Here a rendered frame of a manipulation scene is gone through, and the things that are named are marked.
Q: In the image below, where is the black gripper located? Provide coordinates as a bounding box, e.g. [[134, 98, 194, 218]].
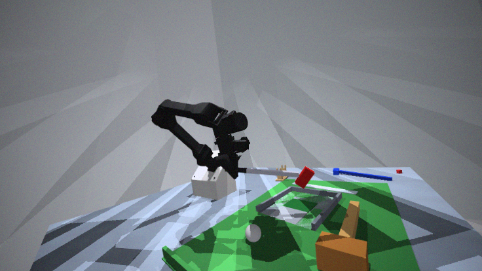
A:
[[209, 134, 244, 179]]

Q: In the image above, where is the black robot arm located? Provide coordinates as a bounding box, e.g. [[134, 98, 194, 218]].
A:
[[151, 99, 250, 173]]

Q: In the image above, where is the grey ball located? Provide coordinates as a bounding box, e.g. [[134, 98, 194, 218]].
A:
[[245, 224, 261, 242]]

